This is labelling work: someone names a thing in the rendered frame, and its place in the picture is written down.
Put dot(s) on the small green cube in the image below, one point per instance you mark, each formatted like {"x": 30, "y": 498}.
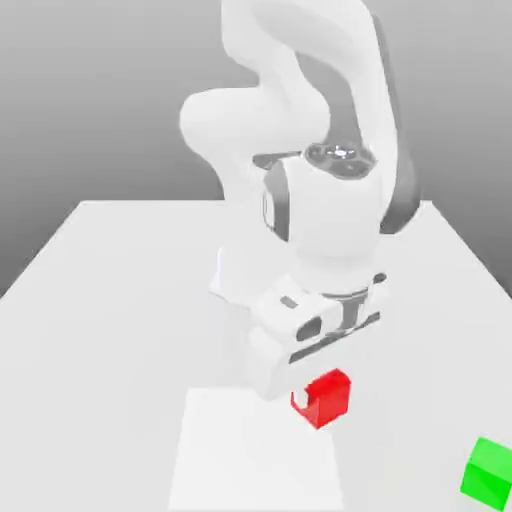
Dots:
{"x": 488, "y": 476}

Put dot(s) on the small red cube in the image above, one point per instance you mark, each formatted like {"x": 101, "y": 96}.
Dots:
{"x": 330, "y": 400}

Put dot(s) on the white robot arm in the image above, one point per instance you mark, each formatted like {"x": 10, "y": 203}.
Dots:
{"x": 336, "y": 208}

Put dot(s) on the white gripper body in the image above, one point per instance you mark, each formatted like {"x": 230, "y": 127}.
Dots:
{"x": 272, "y": 368}

